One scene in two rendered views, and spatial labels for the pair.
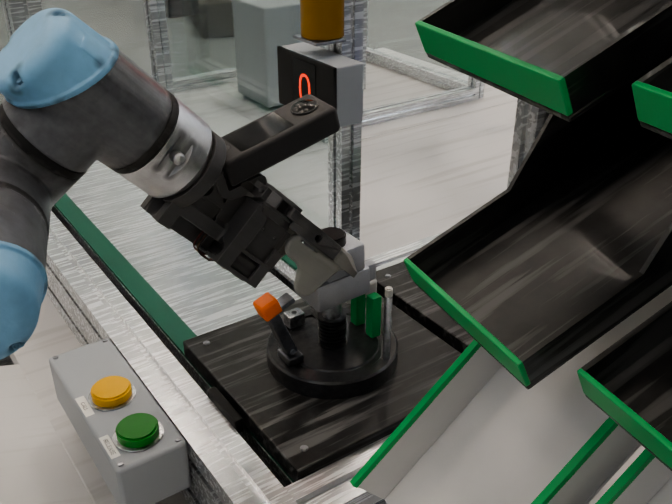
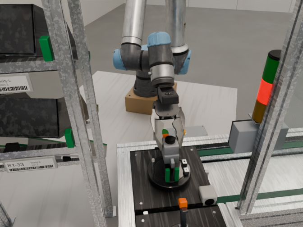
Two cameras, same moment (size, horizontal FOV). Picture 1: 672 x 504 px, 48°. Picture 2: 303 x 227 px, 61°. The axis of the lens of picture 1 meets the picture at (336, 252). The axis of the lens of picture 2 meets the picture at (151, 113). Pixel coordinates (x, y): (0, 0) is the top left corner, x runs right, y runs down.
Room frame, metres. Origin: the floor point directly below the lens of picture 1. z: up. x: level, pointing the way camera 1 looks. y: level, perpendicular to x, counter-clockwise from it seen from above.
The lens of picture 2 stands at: (0.89, -0.53, 1.61)
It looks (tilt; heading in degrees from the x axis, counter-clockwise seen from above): 35 degrees down; 118
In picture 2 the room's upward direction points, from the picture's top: 1 degrees counter-clockwise
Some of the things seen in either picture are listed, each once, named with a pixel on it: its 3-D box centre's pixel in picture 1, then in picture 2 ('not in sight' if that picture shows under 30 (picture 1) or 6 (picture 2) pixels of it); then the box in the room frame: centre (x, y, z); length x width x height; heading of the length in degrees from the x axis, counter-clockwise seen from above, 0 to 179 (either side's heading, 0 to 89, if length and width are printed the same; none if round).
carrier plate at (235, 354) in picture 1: (332, 363); (168, 175); (0.66, 0.00, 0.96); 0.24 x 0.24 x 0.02; 35
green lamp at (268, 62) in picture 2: not in sight; (277, 68); (0.89, 0.02, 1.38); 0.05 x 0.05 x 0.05
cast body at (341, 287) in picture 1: (340, 261); (170, 149); (0.67, 0.00, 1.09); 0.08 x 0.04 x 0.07; 125
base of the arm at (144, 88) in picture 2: not in sight; (148, 81); (0.32, 0.49, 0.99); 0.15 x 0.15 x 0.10
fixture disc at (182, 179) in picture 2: (332, 349); (169, 171); (0.66, 0.00, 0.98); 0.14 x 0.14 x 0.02
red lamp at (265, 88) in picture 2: not in sight; (271, 89); (0.89, 0.02, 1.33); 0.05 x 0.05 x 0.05
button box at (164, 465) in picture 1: (116, 417); (180, 138); (0.61, 0.23, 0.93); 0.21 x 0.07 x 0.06; 35
